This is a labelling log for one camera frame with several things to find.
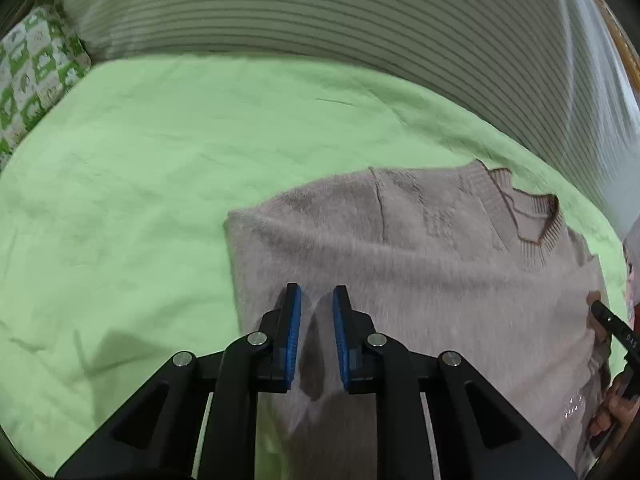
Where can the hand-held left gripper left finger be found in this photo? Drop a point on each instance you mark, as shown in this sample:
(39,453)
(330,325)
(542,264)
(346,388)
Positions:
(294,320)

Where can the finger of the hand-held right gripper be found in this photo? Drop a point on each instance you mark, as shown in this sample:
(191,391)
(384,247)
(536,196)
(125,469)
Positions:
(602,316)

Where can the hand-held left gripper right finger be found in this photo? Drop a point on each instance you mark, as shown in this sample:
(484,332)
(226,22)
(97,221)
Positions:
(340,325)

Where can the taupe knit sweater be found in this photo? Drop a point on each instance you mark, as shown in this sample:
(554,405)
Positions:
(425,270)

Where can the person's right hand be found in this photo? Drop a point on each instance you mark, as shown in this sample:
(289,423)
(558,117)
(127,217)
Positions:
(607,412)

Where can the light green bed sheet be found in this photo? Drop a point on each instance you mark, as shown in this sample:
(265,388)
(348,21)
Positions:
(125,185)

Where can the white striped pillow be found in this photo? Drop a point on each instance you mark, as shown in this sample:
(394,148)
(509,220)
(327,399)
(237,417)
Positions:
(300,10)

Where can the green checked pillow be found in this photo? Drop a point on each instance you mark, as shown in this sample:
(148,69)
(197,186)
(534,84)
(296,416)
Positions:
(35,60)

